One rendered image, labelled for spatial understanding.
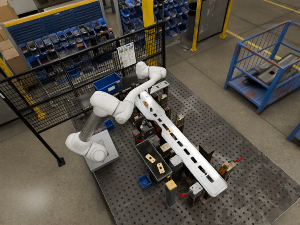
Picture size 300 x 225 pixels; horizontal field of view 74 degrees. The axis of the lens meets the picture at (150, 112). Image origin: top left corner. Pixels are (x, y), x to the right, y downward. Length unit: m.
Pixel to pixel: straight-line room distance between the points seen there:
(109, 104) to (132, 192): 0.97
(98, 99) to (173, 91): 1.55
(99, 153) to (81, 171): 1.27
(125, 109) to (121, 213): 1.00
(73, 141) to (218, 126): 1.60
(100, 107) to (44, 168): 2.09
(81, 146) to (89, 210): 1.20
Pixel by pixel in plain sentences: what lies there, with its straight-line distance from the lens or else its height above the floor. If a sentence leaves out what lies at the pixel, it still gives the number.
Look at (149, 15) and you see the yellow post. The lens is 2.50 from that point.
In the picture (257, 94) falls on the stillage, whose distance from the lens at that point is 3.85.
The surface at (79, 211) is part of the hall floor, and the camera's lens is 2.94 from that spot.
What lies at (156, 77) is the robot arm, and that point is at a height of 1.49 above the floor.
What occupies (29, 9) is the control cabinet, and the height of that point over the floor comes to 0.17.
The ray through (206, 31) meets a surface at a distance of 5.03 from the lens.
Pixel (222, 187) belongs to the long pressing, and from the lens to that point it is 1.82.
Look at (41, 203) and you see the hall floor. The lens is 3.20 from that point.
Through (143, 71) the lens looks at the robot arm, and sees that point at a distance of 1.90.
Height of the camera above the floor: 2.66
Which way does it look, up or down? 49 degrees down
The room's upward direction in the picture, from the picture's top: 6 degrees counter-clockwise
